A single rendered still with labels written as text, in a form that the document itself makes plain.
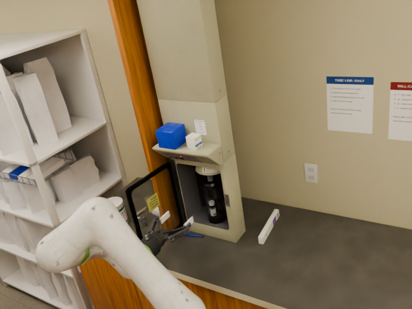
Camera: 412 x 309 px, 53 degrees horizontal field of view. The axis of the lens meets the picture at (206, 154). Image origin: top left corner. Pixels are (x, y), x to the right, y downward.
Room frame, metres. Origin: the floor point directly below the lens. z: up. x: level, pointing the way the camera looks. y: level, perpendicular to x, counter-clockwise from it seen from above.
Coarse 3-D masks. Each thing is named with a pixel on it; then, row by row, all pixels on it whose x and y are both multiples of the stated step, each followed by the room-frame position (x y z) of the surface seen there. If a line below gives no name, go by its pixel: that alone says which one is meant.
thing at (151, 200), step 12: (156, 180) 1.81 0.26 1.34; (168, 180) 1.86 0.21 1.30; (132, 192) 1.69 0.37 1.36; (144, 192) 1.74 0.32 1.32; (156, 192) 1.79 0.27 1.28; (168, 192) 1.85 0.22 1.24; (144, 204) 1.73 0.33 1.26; (156, 204) 1.78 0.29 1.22; (168, 204) 1.83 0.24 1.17; (132, 216) 1.67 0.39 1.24; (156, 216) 1.77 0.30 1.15; (156, 228) 1.75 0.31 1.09; (168, 228) 1.81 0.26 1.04
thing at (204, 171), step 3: (198, 168) 1.85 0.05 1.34; (201, 168) 1.83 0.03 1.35; (204, 168) 1.82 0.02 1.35; (207, 168) 1.82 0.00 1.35; (198, 171) 1.84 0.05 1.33; (201, 171) 1.83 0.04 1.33; (204, 171) 1.82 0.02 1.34; (207, 171) 1.81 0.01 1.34; (210, 171) 1.81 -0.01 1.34; (213, 171) 1.80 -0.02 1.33; (216, 171) 1.80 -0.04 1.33; (201, 174) 1.82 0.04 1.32; (204, 174) 1.81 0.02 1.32; (207, 174) 1.81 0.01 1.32; (210, 174) 1.80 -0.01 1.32; (213, 174) 1.80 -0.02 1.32
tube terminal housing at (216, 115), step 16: (224, 96) 1.79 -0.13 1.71; (176, 112) 1.85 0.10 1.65; (192, 112) 1.80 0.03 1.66; (208, 112) 1.75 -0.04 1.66; (224, 112) 1.78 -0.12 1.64; (192, 128) 1.81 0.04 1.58; (208, 128) 1.75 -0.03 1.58; (224, 128) 1.76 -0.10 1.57; (224, 144) 1.75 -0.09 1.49; (176, 160) 1.89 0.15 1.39; (224, 160) 1.73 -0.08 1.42; (224, 176) 1.73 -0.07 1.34; (224, 192) 1.74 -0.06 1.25; (240, 208) 1.80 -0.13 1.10; (192, 224) 1.88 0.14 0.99; (240, 224) 1.78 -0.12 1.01
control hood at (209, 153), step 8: (184, 144) 1.79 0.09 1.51; (208, 144) 1.74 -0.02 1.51; (216, 144) 1.73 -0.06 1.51; (160, 152) 1.82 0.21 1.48; (168, 152) 1.77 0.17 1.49; (176, 152) 1.73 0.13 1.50; (184, 152) 1.71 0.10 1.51; (192, 152) 1.69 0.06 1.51; (200, 152) 1.67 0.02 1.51; (208, 152) 1.66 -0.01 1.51; (216, 152) 1.69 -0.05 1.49; (200, 160) 1.72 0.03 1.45; (208, 160) 1.68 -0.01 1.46; (216, 160) 1.68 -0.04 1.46
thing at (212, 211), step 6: (204, 186) 1.83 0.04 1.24; (216, 186) 1.81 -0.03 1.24; (204, 192) 1.84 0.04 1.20; (210, 192) 1.81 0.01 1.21; (216, 192) 1.82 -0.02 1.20; (210, 198) 1.82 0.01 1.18; (216, 198) 1.82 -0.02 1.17; (222, 198) 1.85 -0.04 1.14; (210, 204) 1.82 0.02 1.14; (216, 204) 1.81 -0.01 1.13; (222, 204) 1.83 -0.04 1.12; (210, 210) 1.82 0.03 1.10; (216, 210) 1.81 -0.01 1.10; (222, 210) 1.83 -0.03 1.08; (210, 216) 1.83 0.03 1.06; (216, 216) 1.81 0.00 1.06; (222, 216) 1.82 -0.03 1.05
